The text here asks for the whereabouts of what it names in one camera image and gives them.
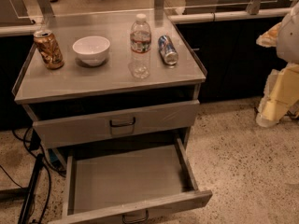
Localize black metal floor stand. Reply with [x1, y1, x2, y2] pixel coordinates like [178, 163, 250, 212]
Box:
[18, 154, 43, 224]

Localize grey upper drawer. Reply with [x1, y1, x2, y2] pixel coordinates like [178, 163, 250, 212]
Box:
[34, 100, 199, 148]

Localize yellow taped gripper finger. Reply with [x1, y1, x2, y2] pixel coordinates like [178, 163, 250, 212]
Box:
[256, 63, 299, 128]
[256, 22, 281, 48]

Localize black floor cables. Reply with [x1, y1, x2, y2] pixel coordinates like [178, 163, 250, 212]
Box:
[0, 127, 67, 224]

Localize grey metal drawer cabinet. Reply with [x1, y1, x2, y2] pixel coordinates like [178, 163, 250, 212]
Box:
[11, 8, 208, 151]

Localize clear plastic water bottle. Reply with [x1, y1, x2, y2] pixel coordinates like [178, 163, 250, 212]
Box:
[129, 13, 151, 78]

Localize blue silver redbull can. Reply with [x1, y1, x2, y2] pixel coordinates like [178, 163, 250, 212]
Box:
[158, 35, 178, 65]

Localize grey open middle drawer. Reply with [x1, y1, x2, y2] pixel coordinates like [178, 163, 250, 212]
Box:
[49, 137, 212, 224]

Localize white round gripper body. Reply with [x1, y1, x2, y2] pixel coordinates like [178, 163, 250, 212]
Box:
[277, 2, 299, 63]

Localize gold crumpled soda can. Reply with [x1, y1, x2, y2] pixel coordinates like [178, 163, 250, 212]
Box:
[34, 30, 64, 69]

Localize white ceramic bowl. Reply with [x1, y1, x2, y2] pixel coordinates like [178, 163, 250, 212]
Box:
[73, 35, 110, 66]

